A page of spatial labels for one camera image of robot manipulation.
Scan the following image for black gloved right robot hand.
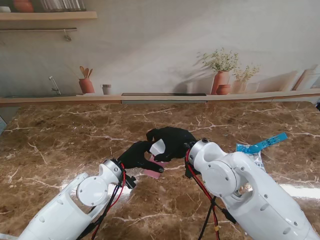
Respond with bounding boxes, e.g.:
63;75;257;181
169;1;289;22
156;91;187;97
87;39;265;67
146;126;197;163

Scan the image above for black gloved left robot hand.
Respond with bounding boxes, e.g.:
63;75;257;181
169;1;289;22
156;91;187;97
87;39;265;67
117;140;166;174

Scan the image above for white square bottle cap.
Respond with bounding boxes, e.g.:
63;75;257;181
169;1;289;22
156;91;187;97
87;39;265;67
149;139;166;156

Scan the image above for pink seasoning bottle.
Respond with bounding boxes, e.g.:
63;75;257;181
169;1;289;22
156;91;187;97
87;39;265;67
143;153;169;180

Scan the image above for blue white seasoning bag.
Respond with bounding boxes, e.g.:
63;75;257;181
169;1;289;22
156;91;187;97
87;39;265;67
235;143;267;173

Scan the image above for blue plastic bag clip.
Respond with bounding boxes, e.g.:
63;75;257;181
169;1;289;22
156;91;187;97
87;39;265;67
247;132;288;153

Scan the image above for small round terracotta pot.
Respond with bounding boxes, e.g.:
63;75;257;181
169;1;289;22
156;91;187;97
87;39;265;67
216;84;232;96

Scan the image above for terracotta vase with flowers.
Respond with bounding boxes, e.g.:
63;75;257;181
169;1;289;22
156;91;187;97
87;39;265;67
199;48;240;96

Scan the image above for terracotta utensil pot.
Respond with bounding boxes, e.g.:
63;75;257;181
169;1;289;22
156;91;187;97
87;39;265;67
78;66;95;95

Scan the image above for pale vase with flowers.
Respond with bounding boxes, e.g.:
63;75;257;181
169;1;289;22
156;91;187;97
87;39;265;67
232;65;261;95

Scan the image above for metal faucet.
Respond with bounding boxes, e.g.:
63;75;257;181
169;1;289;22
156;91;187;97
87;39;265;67
48;76;62;96

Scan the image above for terracotta jar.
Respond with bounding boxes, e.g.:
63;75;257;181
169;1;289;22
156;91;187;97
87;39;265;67
12;0;35;13

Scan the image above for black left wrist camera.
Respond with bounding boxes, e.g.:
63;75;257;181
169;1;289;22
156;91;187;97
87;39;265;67
123;174;137;190

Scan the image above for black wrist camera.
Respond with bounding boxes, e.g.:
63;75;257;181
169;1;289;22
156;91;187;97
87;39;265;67
184;163;198;179
123;174;137;190

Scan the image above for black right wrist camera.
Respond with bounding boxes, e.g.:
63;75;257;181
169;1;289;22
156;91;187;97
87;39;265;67
184;163;198;179

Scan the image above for red black left arm cables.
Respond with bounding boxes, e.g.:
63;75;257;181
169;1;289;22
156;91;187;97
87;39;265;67
79;163;126;240

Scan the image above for red black arm cables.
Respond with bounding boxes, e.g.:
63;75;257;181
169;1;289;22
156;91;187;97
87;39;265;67
184;149;237;240
79;163;126;240

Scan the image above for red black right arm cables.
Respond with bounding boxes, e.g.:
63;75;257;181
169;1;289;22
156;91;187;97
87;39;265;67
184;149;237;240

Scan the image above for metal hanging rail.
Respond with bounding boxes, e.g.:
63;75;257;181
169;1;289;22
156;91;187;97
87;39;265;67
0;27;78;42

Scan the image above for wooden wall shelf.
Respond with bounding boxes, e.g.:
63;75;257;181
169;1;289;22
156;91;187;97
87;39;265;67
0;11;98;23

